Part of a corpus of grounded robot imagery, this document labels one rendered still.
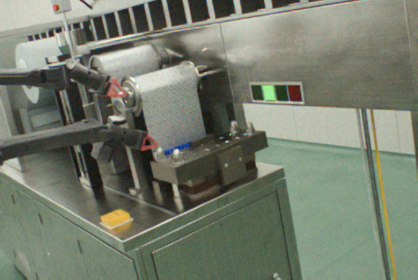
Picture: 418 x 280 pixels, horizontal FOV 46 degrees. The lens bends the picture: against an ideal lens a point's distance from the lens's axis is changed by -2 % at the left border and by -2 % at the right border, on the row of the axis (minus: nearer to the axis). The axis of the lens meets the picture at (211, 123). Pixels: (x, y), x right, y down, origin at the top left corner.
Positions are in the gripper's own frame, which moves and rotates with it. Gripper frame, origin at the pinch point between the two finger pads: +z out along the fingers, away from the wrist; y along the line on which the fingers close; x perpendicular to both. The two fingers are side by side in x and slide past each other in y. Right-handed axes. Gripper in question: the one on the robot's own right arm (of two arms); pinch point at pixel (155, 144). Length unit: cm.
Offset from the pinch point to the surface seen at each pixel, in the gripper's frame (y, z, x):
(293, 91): 42, 20, 26
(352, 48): 66, 14, 37
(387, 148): -97, 277, 52
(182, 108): 0.2, 7.1, 15.5
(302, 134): -195, 274, 56
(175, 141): 0.2, 7.5, 3.0
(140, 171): -7.8, 1.0, -10.7
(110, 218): 11.6, -15.9, -26.4
